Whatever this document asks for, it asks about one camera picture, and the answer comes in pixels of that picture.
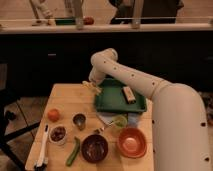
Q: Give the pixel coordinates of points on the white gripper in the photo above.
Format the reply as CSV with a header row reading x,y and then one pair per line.
x,y
96,77

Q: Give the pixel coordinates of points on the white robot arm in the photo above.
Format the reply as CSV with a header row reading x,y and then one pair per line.
x,y
180,130

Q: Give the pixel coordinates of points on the green plastic tray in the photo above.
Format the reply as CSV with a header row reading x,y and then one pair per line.
x,y
112,99

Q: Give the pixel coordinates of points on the brown bread roll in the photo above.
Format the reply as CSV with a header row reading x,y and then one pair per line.
x,y
129,95

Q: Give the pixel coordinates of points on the small metal cup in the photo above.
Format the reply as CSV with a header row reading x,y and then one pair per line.
x,y
79,120

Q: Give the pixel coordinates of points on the red object on shelf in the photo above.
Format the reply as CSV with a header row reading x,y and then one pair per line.
x,y
88,20

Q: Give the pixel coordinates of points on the green cup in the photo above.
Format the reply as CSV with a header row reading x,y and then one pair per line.
x,y
120,121

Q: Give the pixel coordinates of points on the blue grey cloth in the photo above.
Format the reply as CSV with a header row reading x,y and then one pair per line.
x,y
132,118

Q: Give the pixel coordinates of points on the metal spoon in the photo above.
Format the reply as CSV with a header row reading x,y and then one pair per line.
x,y
102,129

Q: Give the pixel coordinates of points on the orange fruit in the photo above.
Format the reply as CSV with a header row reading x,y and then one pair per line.
x,y
53,115

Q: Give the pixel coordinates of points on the green box on shelf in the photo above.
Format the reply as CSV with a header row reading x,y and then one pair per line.
x,y
64,21

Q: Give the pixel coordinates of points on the dark brown bowl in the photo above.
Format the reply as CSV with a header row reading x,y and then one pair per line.
x,y
94,148

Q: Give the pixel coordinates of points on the orange bowl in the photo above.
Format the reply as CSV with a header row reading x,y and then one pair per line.
x,y
131,143

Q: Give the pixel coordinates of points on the green cucumber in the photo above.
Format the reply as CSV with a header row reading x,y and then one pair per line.
x,y
74,153

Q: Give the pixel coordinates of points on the person in dark clothes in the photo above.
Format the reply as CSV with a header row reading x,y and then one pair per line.
x,y
153,12

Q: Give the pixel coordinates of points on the black office chair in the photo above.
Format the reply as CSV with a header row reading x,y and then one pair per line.
x,y
7,97

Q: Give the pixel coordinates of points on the white handled brush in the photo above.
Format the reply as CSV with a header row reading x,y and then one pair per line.
x,y
41,157

